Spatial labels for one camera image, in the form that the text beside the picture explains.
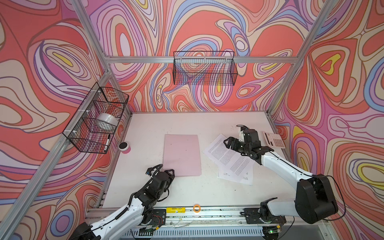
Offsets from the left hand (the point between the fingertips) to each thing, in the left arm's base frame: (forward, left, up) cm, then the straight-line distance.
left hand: (176, 172), depth 85 cm
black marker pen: (+4, +31, +23) cm, 39 cm away
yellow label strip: (-19, -1, -2) cm, 19 cm away
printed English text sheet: (+6, -39, -3) cm, 40 cm away
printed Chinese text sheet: (-2, -41, -3) cm, 41 cm away
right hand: (+13, -32, +7) cm, 35 cm away
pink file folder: (+14, -2, -3) cm, 14 cm away
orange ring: (-17, -13, -3) cm, 22 cm away
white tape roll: (+15, +32, +29) cm, 46 cm away
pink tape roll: (+15, +34, +2) cm, 37 cm away
